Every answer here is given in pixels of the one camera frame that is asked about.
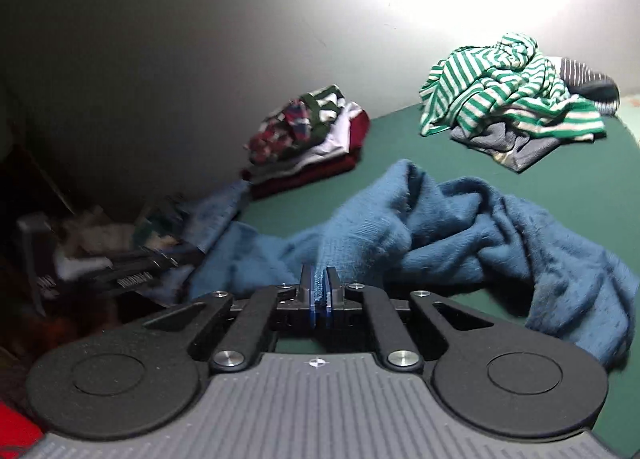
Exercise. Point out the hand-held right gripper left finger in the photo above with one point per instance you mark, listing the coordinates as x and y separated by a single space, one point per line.
314 299

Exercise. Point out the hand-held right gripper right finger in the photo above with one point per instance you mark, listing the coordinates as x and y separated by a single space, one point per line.
327 299

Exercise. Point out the blue knit sweater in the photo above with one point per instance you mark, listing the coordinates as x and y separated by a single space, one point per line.
450 234

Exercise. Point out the blue white patterned towel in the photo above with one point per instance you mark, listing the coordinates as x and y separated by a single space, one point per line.
215 214

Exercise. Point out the maroon knit sweater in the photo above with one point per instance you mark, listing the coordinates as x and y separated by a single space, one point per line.
320 171

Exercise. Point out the white folded shirt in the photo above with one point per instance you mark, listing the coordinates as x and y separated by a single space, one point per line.
340 131

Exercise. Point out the red plaid flannel shirt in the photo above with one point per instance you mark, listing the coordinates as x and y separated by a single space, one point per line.
280 134

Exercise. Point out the green table cloth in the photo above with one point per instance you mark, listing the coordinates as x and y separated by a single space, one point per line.
400 139

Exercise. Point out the red cloth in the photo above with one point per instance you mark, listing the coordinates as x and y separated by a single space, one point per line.
17 431

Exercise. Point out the dark green sweater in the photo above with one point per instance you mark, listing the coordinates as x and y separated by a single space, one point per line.
320 104

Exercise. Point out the grey knit garment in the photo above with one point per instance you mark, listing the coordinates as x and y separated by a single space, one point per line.
500 144

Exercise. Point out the green white striped shirt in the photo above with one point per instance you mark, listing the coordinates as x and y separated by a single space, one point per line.
500 84

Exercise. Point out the pastel printed bed sheet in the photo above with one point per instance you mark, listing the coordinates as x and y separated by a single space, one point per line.
631 111

